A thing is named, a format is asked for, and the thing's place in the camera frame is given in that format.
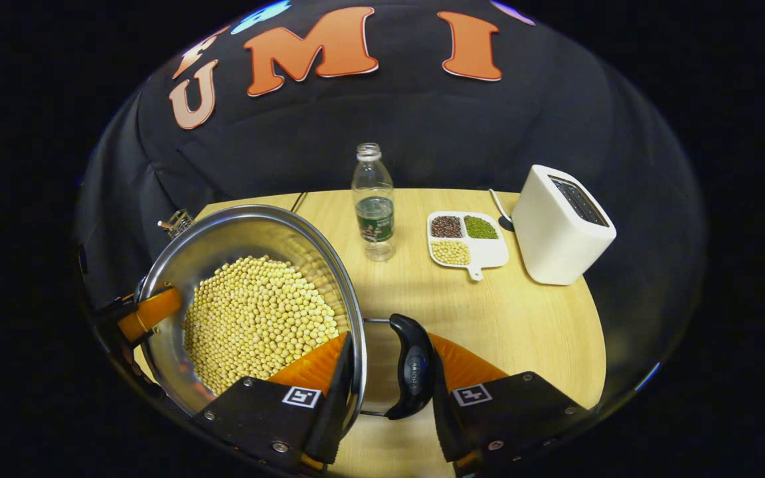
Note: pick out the dark red beans heap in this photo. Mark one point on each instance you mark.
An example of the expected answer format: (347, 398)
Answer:
(447, 226)

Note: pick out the clear plastic bottle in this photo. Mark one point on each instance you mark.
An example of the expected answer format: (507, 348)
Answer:
(374, 226)

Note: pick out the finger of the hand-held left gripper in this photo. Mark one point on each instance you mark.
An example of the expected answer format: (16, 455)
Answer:
(150, 312)

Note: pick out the green mung beans heap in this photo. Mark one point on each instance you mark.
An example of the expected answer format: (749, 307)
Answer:
(481, 227)

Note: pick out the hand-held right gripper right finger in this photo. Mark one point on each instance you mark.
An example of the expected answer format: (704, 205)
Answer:
(445, 425)

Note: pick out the small soybeans heap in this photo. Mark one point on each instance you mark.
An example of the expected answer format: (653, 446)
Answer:
(450, 252)

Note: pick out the pile of yellow soybeans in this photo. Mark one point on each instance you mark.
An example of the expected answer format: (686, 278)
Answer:
(256, 318)

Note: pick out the white divided plate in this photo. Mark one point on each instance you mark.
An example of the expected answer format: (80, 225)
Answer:
(489, 252)

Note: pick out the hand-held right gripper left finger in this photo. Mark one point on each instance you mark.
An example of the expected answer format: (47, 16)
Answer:
(336, 411)

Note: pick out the white toaster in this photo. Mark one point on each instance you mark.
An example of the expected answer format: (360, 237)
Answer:
(555, 239)

